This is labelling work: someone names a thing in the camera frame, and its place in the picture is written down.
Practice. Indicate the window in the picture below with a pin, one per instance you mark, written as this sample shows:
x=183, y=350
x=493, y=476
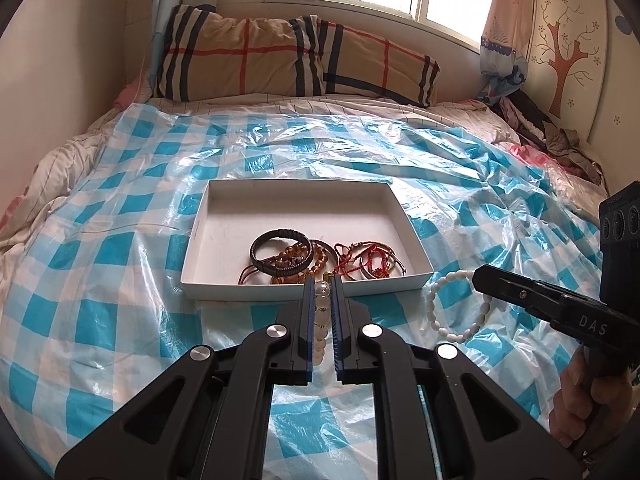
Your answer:
x=450, y=0

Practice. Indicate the white cardboard box tray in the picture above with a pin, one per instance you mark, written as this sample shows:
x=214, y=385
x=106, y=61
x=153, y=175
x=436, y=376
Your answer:
x=240, y=210

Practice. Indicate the plaid tan pillow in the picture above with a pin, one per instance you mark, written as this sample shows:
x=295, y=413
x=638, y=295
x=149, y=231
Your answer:
x=225, y=55
x=375, y=60

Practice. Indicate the pink printed cloth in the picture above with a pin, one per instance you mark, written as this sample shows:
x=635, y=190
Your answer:
x=525, y=155

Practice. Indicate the person's right hand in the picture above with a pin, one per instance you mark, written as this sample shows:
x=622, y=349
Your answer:
x=570, y=400

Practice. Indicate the tree-print headboard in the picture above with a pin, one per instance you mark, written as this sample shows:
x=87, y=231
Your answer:
x=600, y=85

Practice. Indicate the pink and blue curtain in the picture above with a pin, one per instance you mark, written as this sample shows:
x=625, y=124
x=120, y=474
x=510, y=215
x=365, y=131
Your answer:
x=505, y=10

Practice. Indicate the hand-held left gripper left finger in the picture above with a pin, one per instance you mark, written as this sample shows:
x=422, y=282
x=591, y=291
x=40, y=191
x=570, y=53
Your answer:
x=309, y=320

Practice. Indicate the pile of clothes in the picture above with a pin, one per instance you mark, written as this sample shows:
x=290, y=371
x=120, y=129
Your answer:
x=555, y=145

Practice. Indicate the blue checkered plastic sheet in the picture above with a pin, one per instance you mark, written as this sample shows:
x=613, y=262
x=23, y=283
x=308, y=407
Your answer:
x=100, y=260

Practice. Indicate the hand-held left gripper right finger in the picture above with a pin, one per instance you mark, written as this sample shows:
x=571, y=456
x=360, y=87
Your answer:
x=340, y=325

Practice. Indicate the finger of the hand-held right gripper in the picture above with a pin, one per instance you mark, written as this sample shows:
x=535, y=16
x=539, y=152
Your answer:
x=500, y=280

